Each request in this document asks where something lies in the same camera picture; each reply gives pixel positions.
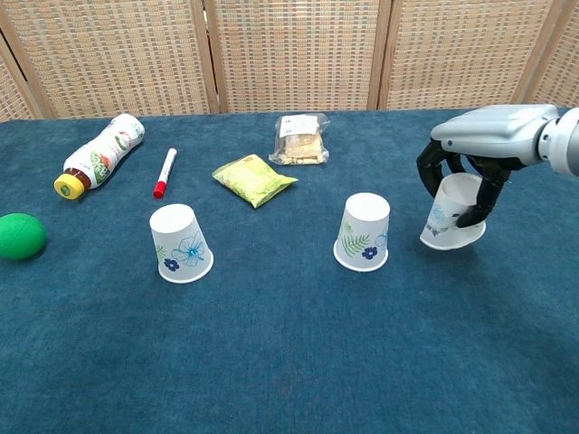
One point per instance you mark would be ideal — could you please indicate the green ball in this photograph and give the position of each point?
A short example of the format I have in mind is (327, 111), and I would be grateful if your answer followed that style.
(19, 236)

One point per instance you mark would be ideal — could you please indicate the white marker with red cap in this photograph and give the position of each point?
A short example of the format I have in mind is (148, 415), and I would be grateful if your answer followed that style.
(165, 172)

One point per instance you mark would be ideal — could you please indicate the clear bag of crackers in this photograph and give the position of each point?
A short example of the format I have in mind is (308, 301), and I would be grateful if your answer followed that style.
(299, 141)

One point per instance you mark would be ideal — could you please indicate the right silver and black robot hand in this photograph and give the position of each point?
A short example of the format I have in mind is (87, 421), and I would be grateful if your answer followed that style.
(493, 133)

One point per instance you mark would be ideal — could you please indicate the white floral paper cup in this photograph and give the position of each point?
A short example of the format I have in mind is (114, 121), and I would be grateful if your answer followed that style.
(364, 233)
(180, 239)
(452, 205)

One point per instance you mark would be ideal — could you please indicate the yellow-green snack packet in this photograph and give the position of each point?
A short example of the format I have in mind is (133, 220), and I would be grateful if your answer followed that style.
(252, 180)

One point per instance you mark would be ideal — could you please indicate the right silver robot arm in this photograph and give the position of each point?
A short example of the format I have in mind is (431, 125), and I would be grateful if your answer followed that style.
(563, 142)

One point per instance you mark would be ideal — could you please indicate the woven rattan folding screen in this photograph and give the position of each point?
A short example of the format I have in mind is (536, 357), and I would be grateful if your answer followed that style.
(289, 52)

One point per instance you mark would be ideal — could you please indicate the white bottle with yellow cap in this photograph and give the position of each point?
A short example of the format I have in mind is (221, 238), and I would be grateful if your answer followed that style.
(103, 154)

